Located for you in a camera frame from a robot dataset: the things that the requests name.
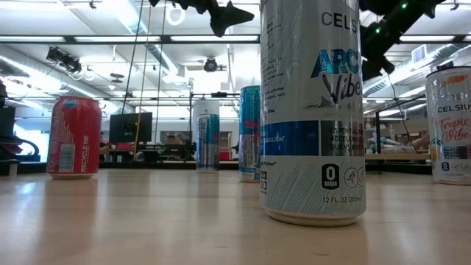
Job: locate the wooden shelf with black frame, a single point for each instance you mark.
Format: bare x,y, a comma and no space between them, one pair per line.
397,157

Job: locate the black equipment with red part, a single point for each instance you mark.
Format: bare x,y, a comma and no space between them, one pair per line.
7,121

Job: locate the cluttered workbench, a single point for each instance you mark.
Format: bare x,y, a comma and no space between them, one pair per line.
386,141

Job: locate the silver aluminium bracket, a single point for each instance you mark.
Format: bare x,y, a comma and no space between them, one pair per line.
13,168

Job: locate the red Fanta soda can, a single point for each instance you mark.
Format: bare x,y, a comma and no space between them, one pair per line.
73,140

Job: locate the black ceiling light cluster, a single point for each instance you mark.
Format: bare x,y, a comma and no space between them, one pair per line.
68,63

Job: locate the person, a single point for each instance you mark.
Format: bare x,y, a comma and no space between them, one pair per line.
421,143
104,145

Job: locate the black computer monitor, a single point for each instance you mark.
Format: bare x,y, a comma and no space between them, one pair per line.
130,127

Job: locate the large ceiling ventilation duct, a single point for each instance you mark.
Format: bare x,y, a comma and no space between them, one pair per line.
162,59

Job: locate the black aluminium rig frame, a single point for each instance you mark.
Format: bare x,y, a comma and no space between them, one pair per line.
121,168

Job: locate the black ceiling fixture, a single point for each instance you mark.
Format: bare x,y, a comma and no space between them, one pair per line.
446,64

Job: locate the thin black metal frame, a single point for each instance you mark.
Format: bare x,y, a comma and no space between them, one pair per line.
219,94

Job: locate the white Celsius Arctic Vibe can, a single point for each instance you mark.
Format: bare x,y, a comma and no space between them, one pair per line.
312,110

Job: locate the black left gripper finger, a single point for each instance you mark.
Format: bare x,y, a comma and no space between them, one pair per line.
226,18

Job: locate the blue silver Red Bull can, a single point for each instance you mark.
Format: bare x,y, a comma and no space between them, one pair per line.
208,143
250,140

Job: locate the silver Celsius Tropical Vibe can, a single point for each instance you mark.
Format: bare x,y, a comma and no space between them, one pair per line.
449,125

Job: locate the red box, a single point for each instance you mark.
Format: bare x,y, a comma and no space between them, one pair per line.
225,156

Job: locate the round black overhead camera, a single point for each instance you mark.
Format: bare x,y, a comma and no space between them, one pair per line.
210,65

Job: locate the ceiling air vent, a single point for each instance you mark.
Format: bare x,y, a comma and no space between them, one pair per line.
419,54

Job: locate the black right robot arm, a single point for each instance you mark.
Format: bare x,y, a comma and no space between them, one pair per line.
404,14

